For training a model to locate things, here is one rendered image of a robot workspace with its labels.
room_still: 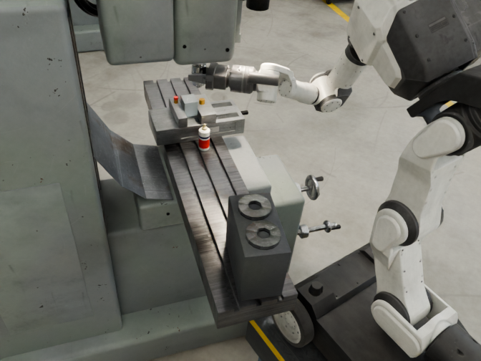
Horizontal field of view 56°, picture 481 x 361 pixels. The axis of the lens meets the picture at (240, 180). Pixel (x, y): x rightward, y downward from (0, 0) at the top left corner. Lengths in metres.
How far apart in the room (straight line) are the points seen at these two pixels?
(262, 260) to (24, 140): 0.70
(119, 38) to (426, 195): 0.93
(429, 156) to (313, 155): 2.11
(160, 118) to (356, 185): 1.72
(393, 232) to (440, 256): 1.51
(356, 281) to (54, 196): 1.10
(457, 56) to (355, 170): 2.12
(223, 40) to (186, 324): 1.21
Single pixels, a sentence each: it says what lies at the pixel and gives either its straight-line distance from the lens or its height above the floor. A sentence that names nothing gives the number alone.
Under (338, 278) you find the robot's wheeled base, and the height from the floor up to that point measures 0.59.
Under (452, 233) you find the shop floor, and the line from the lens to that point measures 3.06.
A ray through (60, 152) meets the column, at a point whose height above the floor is 1.16.
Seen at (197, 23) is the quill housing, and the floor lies 1.45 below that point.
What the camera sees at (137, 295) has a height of 0.32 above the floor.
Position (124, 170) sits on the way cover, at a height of 0.92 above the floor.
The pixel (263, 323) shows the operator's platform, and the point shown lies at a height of 0.40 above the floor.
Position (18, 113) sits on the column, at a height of 1.29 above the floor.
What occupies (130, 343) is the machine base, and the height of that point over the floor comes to 0.19.
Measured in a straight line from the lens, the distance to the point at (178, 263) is 1.88.
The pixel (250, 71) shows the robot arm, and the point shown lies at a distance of 1.45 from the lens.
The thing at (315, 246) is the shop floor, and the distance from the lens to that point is 2.65.
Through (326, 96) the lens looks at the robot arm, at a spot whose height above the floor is 1.17.
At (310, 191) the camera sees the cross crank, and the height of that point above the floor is 0.59.
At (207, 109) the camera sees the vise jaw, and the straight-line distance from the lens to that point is 1.73.
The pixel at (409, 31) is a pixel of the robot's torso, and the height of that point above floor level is 1.56.
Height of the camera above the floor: 1.96
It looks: 41 degrees down
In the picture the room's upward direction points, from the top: 6 degrees clockwise
